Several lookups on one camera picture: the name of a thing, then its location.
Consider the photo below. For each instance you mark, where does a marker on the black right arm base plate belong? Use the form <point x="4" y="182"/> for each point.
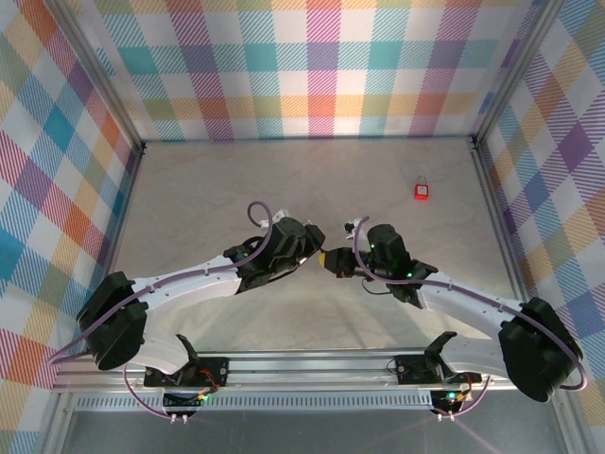
<point x="411" y="366"/>

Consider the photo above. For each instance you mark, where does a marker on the black connector box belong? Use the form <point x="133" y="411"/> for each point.
<point x="184" y="402"/>
<point x="449" y="402"/>

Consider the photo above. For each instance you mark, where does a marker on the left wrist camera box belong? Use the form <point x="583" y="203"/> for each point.
<point x="280" y="214"/>

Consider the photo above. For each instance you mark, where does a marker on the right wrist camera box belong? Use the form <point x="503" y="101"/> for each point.
<point x="352" y="226"/>

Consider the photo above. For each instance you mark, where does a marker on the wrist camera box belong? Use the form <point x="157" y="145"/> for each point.
<point x="352" y="226"/>
<point x="280" y="214"/>

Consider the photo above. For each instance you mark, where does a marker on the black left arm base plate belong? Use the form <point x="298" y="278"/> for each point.
<point x="212" y="373"/>

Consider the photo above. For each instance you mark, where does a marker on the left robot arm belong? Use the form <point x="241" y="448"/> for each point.
<point x="189" y="284"/>

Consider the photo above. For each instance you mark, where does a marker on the aluminium corner post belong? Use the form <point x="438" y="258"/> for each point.
<point x="513" y="71"/>
<point x="113" y="85"/>

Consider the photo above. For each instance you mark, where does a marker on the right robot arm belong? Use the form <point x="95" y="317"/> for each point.
<point x="463" y="302"/>

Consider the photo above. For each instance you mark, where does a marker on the red padlock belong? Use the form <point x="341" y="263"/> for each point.
<point x="421" y="191"/>

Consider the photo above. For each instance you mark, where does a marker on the aluminium mounting rail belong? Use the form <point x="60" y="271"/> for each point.
<point x="307" y="369"/>

